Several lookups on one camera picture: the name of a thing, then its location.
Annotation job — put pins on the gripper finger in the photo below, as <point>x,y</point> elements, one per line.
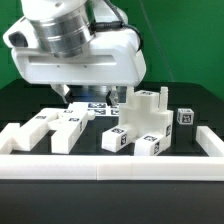
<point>112,97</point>
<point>62,90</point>

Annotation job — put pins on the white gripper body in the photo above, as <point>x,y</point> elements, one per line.
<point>112,58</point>

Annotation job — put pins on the white chair back frame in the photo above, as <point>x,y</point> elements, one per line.
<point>67,124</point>

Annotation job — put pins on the white chair seat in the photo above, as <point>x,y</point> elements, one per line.
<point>147,112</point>

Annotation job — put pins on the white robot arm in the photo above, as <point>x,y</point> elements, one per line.
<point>77,42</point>

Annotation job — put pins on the white tag sheet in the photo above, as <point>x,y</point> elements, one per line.
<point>101,109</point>

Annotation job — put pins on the tagged white cube right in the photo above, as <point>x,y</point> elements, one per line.
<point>185,116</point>

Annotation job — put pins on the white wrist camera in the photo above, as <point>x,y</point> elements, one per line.
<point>21,35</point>

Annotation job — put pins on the white left fence rail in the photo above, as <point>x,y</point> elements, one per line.
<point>7,137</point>

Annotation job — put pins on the white fence rail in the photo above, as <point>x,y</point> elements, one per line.
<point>209,142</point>
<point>7,137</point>
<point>56,167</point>

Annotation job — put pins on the white front fence rail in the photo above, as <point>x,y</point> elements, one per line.
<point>56,167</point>

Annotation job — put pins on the white right fence rail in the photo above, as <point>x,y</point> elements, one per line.
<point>209,142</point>

